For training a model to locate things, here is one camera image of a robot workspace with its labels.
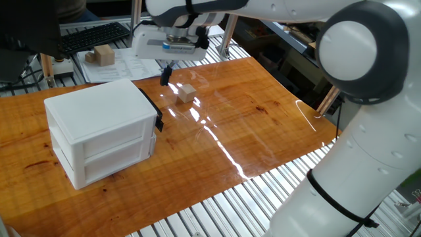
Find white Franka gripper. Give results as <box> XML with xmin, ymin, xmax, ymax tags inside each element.
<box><xmin>131</xmin><ymin>24</ymin><xmax>211</xmax><ymax>87</ymax></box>

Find light wooden cube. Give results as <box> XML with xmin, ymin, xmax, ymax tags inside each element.
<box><xmin>177</xmin><ymin>83</ymin><xmax>197</xmax><ymax>103</ymax></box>

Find white drawer with black handle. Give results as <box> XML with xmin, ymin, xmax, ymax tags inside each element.
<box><xmin>78</xmin><ymin>88</ymin><xmax>164</xmax><ymax>159</ymax></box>

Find printed paper sheets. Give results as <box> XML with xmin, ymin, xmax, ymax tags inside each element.
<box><xmin>77</xmin><ymin>45</ymin><xmax>165</xmax><ymax>84</ymax></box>

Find large wooden block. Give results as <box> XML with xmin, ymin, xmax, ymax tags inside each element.
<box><xmin>93</xmin><ymin>44</ymin><xmax>116</xmax><ymax>67</ymax></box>

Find glossy wood-grain mat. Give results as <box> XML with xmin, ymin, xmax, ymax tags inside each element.
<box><xmin>0</xmin><ymin>56</ymin><xmax>340</xmax><ymax>237</ymax></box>

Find black keyboard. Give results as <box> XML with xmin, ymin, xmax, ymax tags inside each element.
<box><xmin>61</xmin><ymin>21</ymin><xmax>131</xmax><ymax>55</ymax></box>

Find seated person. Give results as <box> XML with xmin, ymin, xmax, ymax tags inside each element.
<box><xmin>55</xmin><ymin>0</ymin><xmax>101</xmax><ymax>24</ymax></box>

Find black monitor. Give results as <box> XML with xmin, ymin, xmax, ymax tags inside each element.
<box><xmin>0</xmin><ymin>0</ymin><xmax>68</xmax><ymax>83</ymax></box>

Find bright green object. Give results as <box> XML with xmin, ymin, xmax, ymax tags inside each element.
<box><xmin>399</xmin><ymin>167</ymin><xmax>421</xmax><ymax>196</ymax></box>

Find silver camera with blue caps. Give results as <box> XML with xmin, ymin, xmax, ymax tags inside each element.
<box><xmin>162</xmin><ymin>41</ymin><xmax>197</xmax><ymax>55</ymax></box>

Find aluminium profile post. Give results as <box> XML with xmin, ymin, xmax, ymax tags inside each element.
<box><xmin>216</xmin><ymin>13</ymin><xmax>239</xmax><ymax>61</ymax></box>
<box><xmin>129</xmin><ymin>0</ymin><xmax>143</xmax><ymax>47</ymax></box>

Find white plastic drawer cabinet frame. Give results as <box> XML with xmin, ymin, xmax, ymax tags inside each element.
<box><xmin>43</xmin><ymin>78</ymin><xmax>159</xmax><ymax>191</ymax></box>

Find black cables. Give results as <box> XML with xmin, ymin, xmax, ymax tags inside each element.
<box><xmin>0</xmin><ymin>64</ymin><xmax>45</xmax><ymax>92</ymax></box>

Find black cable tie strap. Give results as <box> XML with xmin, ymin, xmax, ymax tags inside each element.
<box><xmin>306</xmin><ymin>169</ymin><xmax>381</xmax><ymax>237</ymax></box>

